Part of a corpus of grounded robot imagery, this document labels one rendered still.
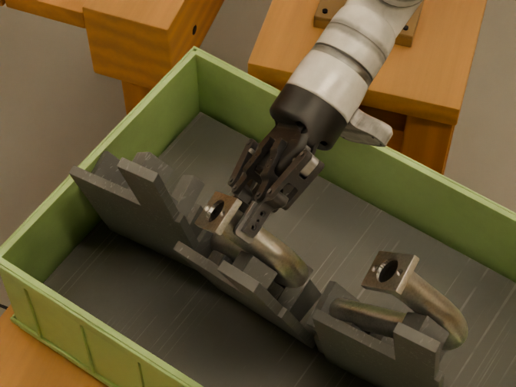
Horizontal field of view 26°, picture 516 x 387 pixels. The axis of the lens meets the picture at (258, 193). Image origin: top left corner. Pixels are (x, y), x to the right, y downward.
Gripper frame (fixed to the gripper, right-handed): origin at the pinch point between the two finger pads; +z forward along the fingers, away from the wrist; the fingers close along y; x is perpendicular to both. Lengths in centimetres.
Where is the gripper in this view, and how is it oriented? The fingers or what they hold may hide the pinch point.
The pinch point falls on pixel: (240, 220)
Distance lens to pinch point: 111.8
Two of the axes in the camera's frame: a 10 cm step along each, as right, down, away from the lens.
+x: 7.2, 5.4, 4.2
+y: 4.3, 1.3, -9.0
